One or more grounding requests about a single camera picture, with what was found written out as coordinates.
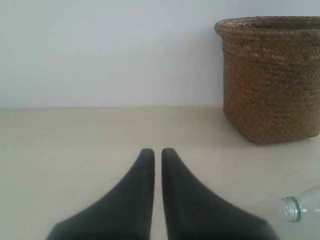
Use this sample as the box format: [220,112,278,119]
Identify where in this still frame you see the brown woven wicker basket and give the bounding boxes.
[214,16,320,144]

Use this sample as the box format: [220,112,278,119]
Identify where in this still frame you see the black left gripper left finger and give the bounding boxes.
[47,148,155,240]

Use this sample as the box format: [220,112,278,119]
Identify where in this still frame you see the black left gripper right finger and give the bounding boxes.
[161,148,273,240]

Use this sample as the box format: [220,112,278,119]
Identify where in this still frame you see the clear plastic bottle green label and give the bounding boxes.
[276,185,320,223]

